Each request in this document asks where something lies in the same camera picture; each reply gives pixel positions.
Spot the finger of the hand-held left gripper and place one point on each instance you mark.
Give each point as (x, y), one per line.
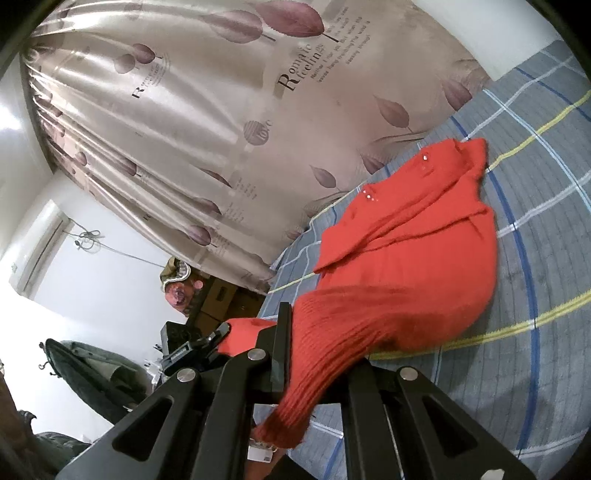
(213, 339)

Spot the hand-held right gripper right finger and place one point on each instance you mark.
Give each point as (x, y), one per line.
(364, 401)

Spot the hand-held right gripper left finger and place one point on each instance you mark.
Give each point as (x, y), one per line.
(281, 350)

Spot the red knit sweater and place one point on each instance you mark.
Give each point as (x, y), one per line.
(406, 258)

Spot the cardboard box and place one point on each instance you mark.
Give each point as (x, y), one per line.
(221, 295)

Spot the floral cloth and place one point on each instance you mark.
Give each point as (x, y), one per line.
(178, 290)

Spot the dark green jacket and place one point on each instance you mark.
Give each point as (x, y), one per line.
(92, 369)

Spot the white air conditioner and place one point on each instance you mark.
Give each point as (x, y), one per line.
(37, 254)

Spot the beige leaf print curtain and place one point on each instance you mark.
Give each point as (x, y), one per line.
(207, 115)

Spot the grey plaid bedsheet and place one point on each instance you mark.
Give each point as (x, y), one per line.
(531, 221)

